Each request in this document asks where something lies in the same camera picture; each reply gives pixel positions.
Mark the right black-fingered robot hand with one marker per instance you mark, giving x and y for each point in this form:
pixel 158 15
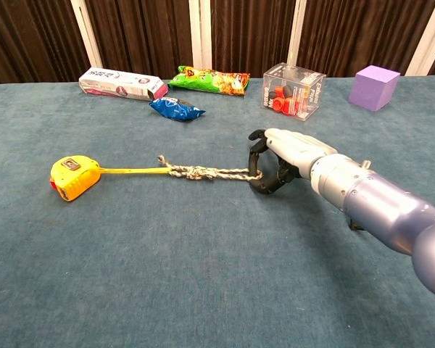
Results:
pixel 293 145

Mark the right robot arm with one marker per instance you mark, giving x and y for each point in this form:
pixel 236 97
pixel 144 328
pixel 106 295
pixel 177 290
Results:
pixel 377 203

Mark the yellow tape measure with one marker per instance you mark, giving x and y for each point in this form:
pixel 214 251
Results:
pixel 76 177

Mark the clear box with red caps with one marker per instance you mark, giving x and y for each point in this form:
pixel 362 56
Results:
pixel 293 92

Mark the purple foam cube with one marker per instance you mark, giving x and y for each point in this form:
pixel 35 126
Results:
pixel 373 88

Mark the green snack bag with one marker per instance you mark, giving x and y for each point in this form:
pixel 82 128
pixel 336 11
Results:
pixel 210 80

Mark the blue cookie packet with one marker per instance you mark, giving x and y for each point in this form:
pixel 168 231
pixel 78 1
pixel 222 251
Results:
pixel 174 108

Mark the blue felt table mat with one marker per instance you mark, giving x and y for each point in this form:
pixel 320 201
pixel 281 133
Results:
pixel 166 261

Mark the white toothpaste box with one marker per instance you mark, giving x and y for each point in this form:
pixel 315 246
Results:
pixel 119 83

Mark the white frame post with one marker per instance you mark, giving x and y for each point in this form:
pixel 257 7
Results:
pixel 88 36
pixel 427 43
pixel 298 32
pixel 200 34

